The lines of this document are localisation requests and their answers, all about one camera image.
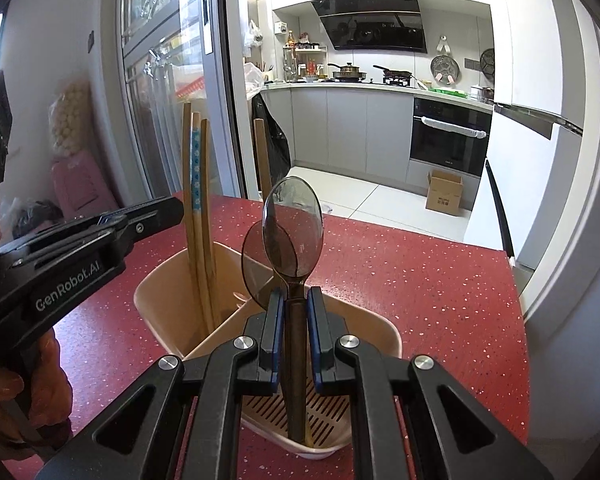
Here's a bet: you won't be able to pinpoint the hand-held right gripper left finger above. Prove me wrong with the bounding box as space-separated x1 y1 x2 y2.
32 287 286 480

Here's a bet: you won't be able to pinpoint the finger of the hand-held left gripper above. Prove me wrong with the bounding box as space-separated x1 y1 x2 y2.
0 205 185 273
45 197 183 228

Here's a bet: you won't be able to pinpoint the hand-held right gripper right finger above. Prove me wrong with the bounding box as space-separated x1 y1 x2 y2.
307 287 556 480

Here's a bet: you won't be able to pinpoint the dark translucent plastic spoon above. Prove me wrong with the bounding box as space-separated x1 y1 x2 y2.
241 220 281 311
261 176 326 448

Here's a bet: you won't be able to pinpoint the plain wooden chopstick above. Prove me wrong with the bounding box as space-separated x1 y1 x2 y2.
253 118 274 202
181 101 208 341
200 118 224 323

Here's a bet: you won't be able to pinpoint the blue patterned wooden chopstick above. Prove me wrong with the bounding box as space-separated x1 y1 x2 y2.
190 112 216 333

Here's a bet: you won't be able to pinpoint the beige plastic utensil holder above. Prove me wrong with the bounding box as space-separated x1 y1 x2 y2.
133 241 403 461

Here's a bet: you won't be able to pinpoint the person's left hand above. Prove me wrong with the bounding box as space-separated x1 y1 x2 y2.
0 226 75 461

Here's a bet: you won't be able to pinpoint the stack of pink stools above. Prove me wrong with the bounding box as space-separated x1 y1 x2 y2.
50 152 121 221

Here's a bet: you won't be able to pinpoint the black plastic bag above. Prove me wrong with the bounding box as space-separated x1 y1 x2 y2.
11 200 66 239

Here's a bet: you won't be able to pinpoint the bag of pale balls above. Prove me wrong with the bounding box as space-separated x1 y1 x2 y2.
49 80 94 161

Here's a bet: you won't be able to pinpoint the black trash bag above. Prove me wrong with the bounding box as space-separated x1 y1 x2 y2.
251 92 292 196

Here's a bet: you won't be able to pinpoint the sliding glass door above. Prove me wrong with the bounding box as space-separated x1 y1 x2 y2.
117 0 246 200

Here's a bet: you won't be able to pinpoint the clear plastic bag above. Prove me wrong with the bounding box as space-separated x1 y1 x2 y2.
243 62 266 101

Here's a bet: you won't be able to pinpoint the cardboard box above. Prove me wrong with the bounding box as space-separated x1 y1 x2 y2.
425 170 464 217

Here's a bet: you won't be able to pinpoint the grey kitchen cabinets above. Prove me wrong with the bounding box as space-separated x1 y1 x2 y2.
260 82 496 196

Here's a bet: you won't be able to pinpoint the hanging white plastic bag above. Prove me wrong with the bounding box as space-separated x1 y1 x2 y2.
242 20 264 54

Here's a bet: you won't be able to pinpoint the black built-in oven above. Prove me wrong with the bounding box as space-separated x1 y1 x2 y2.
409 97 493 178

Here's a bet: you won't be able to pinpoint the seasoning bottle rack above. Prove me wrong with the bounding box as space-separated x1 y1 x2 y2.
281 42 329 83

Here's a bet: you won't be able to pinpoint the lidded cooking pot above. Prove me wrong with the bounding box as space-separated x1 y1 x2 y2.
328 62 369 81

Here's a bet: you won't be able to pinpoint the black frying pan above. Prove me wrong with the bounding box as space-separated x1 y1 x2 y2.
372 64 414 82

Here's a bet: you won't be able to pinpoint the round metal steamer rack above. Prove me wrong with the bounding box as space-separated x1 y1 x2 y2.
430 55 462 86

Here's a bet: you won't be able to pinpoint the black range hood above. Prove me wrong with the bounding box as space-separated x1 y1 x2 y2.
311 0 428 54

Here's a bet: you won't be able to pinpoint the white refrigerator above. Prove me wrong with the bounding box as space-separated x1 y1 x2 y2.
490 0 600 273

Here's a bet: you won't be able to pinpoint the white oven handle cover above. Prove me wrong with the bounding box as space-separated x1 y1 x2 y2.
421 116 488 140

